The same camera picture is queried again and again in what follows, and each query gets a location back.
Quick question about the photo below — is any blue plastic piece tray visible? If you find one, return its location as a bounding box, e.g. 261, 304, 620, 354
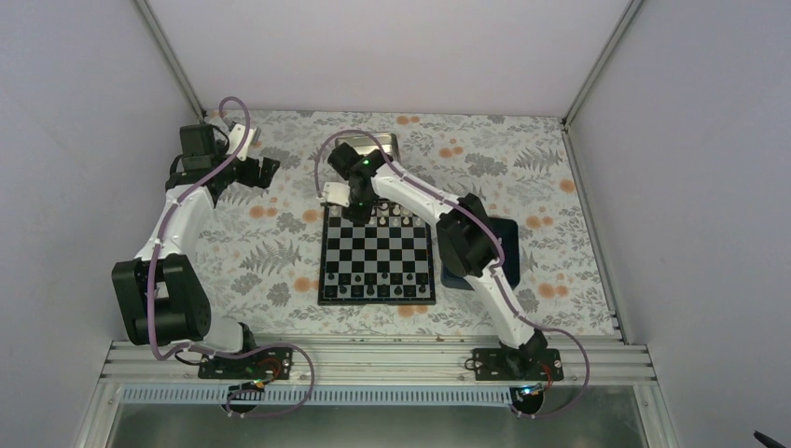
440, 217, 520, 291

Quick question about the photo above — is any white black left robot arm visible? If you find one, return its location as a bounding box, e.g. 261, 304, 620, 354
111, 121, 280, 378

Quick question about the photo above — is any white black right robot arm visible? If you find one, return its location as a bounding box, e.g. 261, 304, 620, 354
323, 143, 548, 380

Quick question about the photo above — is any black silver chess board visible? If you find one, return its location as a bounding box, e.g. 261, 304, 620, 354
317, 200, 436, 306

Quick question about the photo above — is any black chess piece row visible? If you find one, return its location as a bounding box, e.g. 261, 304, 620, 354
321, 273, 433, 300

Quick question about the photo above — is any floral patterned table mat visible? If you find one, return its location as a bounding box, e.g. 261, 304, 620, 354
179, 109, 619, 340

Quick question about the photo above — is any pink metal tin box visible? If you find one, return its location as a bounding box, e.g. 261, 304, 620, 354
328, 133, 400, 186

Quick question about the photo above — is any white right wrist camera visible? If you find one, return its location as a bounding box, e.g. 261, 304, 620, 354
320, 182, 351, 207

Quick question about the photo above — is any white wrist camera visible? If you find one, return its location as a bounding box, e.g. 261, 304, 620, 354
320, 182, 351, 207
227, 122, 260, 161

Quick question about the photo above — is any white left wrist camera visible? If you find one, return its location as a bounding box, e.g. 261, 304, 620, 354
227, 122, 260, 161

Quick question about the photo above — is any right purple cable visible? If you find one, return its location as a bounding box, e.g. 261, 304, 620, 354
313, 129, 591, 420

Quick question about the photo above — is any purple cable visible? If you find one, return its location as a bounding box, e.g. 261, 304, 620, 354
313, 129, 591, 420
146, 96, 316, 419

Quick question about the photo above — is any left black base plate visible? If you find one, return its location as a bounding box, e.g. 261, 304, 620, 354
198, 347, 293, 381

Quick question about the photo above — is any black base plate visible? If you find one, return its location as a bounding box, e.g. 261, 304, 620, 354
464, 348, 564, 382
198, 347, 293, 381

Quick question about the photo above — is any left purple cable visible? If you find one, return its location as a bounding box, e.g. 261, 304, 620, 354
146, 96, 316, 419

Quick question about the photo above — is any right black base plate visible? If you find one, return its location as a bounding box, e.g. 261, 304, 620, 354
464, 348, 564, 382

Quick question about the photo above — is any aluminium rail frame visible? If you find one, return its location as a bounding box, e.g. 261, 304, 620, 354
100, 336, 657, 386

